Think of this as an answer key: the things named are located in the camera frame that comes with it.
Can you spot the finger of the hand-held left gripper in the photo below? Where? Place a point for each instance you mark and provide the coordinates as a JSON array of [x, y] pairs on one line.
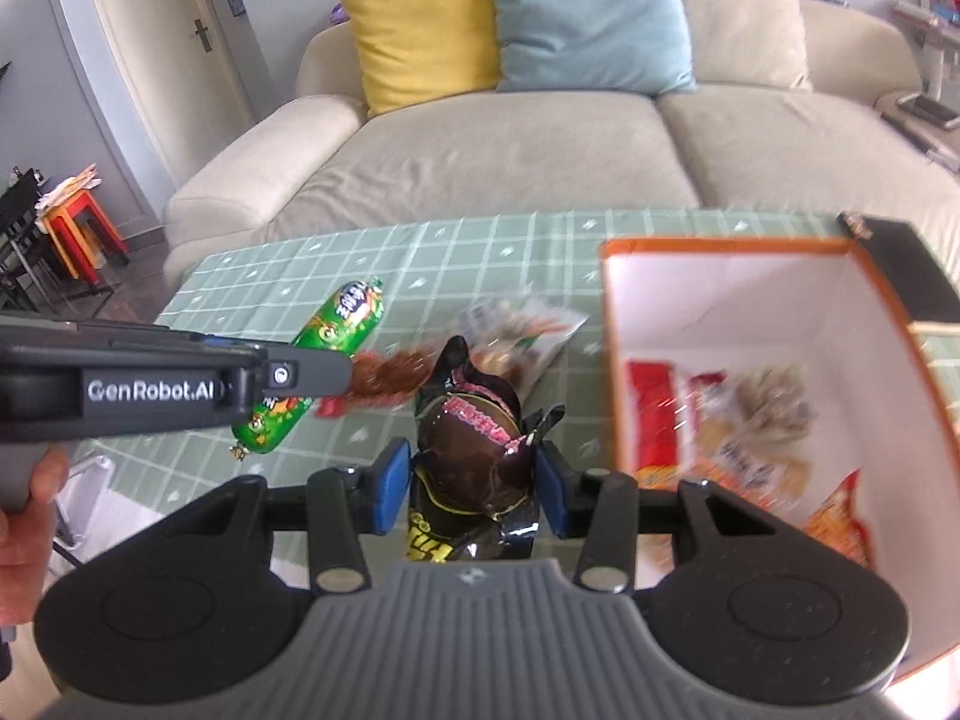
[[307, 376]]

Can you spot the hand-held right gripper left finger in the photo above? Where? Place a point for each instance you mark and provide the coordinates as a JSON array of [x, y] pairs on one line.
[[394, 487]]

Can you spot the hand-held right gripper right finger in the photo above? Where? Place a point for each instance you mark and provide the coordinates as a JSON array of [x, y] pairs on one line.
[[551, 491]]

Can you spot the green sausage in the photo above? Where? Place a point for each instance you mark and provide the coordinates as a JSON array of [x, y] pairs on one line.
[[345, 315]]

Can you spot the red packet of brown meat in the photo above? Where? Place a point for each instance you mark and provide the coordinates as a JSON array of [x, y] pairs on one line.
[[382, 379]]

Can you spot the dark foil snack packet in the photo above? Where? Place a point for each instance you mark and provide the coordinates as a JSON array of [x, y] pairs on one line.
[[472, 442]]

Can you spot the red and white snack packet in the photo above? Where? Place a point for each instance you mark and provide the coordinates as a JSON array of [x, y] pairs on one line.
[[660, 420]]

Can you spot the clear packet with green label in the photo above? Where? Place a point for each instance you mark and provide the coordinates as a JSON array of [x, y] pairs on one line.
[[544, 341]]

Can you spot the clear packet of orange peanuts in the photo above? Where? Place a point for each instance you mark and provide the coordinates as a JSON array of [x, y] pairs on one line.
[[750, 465]]

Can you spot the orange cardboard box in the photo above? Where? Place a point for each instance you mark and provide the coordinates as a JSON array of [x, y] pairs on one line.
[[750, 300]]

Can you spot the red packet of orange sticks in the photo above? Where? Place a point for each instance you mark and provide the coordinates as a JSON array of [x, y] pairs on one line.
[[844, 521]]

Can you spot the person's left hand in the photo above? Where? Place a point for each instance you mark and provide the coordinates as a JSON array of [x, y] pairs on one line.
[[26, 562]]

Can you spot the orange plastic stool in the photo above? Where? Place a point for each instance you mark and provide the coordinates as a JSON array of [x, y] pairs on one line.
[[64, 247]]

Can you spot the red plastic stool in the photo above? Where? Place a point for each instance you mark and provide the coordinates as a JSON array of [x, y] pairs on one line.
[[101, 229]]

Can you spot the black chair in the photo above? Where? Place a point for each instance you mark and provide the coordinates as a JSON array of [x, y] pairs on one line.
[[22, 240]]

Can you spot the pile of papers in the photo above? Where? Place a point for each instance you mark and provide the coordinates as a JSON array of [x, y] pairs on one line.
[[67, 191]]

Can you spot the beige sofa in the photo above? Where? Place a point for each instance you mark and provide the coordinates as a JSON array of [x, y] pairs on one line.
[[487, 157]]

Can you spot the white door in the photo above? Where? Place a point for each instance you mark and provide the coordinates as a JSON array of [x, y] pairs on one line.
[[150, 67]]

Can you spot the yellow pillow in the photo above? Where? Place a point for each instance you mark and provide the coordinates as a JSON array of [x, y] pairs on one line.
[[420, 37]]

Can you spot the purple object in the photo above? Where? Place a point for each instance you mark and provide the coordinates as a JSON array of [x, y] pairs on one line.
[[339, 13]]

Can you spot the black notebook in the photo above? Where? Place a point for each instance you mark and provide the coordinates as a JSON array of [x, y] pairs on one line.
[[911, 262]]

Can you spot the light blue pillow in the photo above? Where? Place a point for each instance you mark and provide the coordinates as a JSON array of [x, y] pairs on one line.
[[592, 15]]

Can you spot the beige pillow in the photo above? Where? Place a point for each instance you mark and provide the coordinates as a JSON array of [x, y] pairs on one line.
[[739, 15]]

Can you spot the smartphone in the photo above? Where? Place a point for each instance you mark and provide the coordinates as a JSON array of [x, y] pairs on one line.
[[930, 109]]

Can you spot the white desk with shelf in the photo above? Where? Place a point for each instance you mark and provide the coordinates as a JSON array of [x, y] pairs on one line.
[[937, 7]]

